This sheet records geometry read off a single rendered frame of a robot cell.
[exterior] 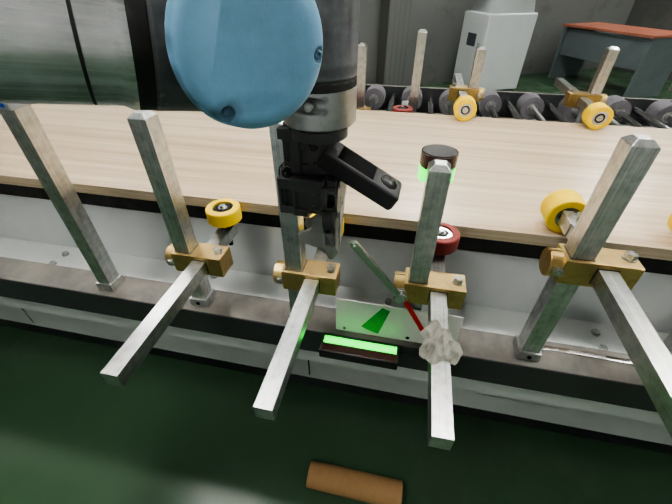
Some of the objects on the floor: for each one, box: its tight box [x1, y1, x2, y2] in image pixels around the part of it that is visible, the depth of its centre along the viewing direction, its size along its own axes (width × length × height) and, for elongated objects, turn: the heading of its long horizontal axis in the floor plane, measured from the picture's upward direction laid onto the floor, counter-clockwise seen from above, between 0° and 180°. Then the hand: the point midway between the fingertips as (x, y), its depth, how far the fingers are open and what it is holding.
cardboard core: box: [306, 460, 403, 504], centre depth 114 cm, size 30×8×8 cm, turn 78°
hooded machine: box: [452, 0, 538, 91], centre depth 465 cm, size 75×62×140 cm
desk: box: [547, 22, 672, 98], centre depth 505 cm, size 70×137×74 cm, turn 19°
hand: (335, 252), depth 56 cm, fingers closed
